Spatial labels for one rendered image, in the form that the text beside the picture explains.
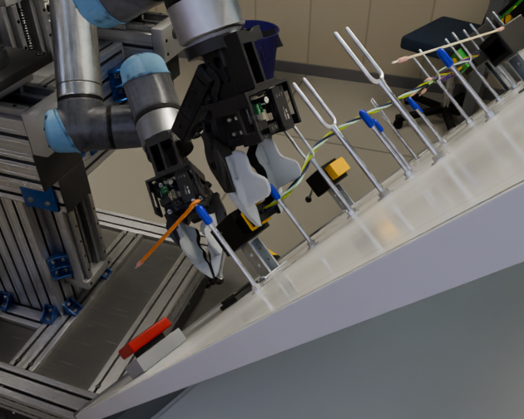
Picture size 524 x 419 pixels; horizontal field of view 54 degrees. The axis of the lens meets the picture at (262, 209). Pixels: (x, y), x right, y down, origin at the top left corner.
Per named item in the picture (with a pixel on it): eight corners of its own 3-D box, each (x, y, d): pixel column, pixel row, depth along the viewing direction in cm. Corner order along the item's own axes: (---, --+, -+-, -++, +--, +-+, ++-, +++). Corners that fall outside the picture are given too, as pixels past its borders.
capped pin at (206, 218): (256, 292, 50) (190, 201, 51) (267, 283, 49) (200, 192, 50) (249, 297, 48) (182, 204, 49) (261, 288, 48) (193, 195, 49)
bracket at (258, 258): (278, 268, 68) (255, 237, 69) (288, 261, 67) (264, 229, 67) (255, 285, 65) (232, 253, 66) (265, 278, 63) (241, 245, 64)
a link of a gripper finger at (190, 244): (183, 282, 70) (163, 219, 72) (197, 286, 75) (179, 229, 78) (204, 273, 69) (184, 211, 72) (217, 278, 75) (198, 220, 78)
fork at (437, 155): (442, 159, 43) (338, 26, 44) (427, 169, 44) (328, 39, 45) (453, 150, 44) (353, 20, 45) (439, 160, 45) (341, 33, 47)
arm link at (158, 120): (148, 140, 84) (194, 120, 83) (156, 165, 83) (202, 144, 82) (127, 121, 77) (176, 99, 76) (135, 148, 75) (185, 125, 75)
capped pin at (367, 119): (407, 178, 53) (357, 111, 53) (402, 181, 54) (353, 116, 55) (419, 170, 53) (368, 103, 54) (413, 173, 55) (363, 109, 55)
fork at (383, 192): (386, 196, 48) (295, 77, 50) (374, 204, 50) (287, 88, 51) (397, 187, 50) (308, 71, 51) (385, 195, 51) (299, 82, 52)
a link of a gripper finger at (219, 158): (224, 195, 57) (205, 116, 56) (215, 196, 58) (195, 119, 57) (254, 184, 60) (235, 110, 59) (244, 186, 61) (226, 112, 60)
